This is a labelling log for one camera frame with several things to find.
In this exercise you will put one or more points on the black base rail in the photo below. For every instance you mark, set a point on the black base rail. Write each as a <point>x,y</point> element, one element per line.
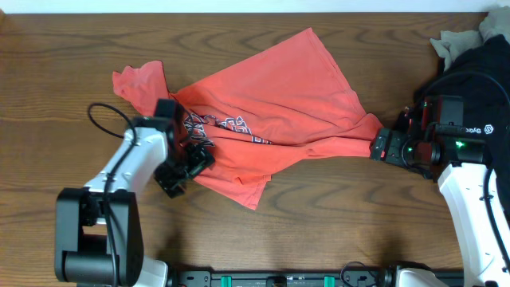
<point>207,279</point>

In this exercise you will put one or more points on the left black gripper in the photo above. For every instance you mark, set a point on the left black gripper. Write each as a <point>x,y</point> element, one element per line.
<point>185,171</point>

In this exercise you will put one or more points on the orange red t-shirt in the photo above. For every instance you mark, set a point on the orange red t-shirt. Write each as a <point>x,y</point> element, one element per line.
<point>263,114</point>

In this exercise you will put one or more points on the grey cloth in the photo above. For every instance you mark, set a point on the grey cloth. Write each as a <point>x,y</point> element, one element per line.
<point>450,45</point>

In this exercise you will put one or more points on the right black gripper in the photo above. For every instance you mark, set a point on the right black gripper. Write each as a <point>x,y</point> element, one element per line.
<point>379,145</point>

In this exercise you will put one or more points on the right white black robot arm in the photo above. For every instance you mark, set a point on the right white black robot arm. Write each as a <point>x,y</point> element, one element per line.
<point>466,172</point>

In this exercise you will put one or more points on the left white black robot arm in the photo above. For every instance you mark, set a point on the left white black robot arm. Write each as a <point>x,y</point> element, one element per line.
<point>99,239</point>

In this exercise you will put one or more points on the black garment with logo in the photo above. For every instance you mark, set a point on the black garment with logo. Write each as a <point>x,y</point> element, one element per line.
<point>481,77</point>

